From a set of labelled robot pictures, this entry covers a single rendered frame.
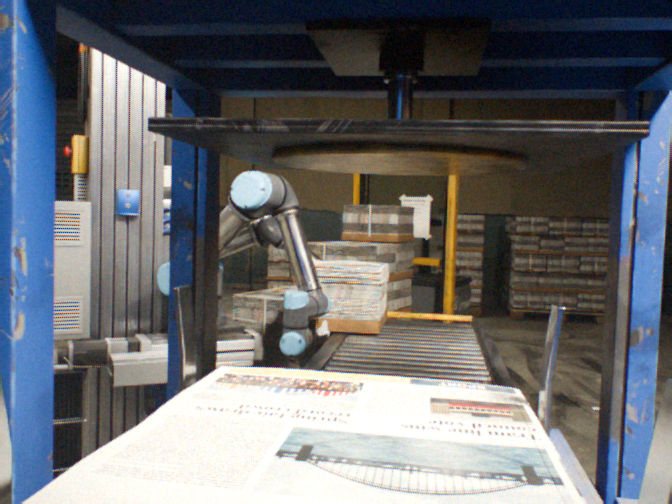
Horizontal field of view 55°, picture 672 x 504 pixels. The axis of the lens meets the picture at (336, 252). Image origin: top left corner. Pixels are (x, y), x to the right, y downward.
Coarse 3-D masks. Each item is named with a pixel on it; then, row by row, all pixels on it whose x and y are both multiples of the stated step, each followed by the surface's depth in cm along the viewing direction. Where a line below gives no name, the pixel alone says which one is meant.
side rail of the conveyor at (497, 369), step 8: (480, 328) 245; (480, 336) 228; (488, 336) 229; (480, 344) 213; (488, 344) 214; (488, 352) 201; (496, 352) 201; (488, 360) 189; (496, 360) 189; (488, 368) 180; (496, 368) 179; (504, 368) 179; (496, 376) 170; (504, 376) 170; (496, 384) 161; (504, 384) 161; (512, 384) 162
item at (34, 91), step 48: (0, 0) 69; (48, 0) 75; (0, 48) 70; (48, 48) 75; (0, 96) 70; (48, 96) 75; (0, 144) 70; (48, 144) 76; (0, 192) 70; (48, 192) 76; (0, 240) 71; (48, 240) 77; (0, 288) 71; (48, 288) 77; (0, 336) 71; (48, 336) 77; (48, 384) 78; (48, 432) 78; (48, 480) 79
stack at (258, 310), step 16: (288, 288) 335; (240, 304) 300; (256, 304) 296; (272, 304) 293; (240, 320) 300; (256, 320) 297; (272, 320) 293; (272, 336) 293; (272, 352) 293; (288, 368) 290
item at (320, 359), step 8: (336, 336) 219; (344, 336) 220; (328, 344) 205; (336, 344) 206; (320, 352) 193; (328, 352) 193; (312, 360) 182; (320, 360) 182; (328, 360) 184; (304, 368) 172; (312, 368) 172; (320, 368) 172
